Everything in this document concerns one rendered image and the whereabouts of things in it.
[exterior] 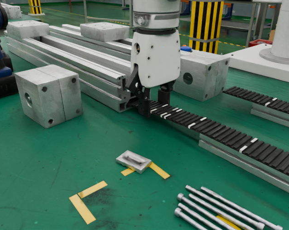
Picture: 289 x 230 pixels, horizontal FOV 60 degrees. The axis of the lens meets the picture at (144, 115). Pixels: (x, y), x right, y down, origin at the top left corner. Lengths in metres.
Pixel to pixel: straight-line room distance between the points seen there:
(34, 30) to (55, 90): 0.55
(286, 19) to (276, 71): 0.17
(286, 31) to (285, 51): 0.06
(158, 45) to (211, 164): 0.22
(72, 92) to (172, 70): 0.21
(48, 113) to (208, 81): 0.37
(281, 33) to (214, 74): 0.37
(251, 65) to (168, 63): 0.46
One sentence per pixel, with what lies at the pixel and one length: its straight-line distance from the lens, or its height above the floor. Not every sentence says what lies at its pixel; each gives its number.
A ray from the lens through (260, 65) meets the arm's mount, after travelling 0.89.
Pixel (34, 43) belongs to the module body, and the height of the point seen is 0.86.
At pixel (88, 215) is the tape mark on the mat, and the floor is 0.78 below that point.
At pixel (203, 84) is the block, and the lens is 0.62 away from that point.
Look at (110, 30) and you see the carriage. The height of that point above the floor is 0.90.
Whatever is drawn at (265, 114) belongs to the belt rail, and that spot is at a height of 0.79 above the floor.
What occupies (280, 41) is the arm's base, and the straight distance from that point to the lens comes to 0.96.
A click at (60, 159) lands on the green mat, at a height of 0.78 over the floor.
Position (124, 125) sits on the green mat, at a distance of 0.52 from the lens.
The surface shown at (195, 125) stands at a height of 0.81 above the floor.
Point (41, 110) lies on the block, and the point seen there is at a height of 0.82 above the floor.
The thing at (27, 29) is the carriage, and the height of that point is 0.89.
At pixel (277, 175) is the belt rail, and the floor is 0.80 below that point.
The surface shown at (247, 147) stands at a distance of 0.43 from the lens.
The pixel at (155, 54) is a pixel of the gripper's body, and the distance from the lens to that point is 0.47.
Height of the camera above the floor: 1.04
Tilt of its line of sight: 28 degrees down
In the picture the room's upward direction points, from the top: straight up
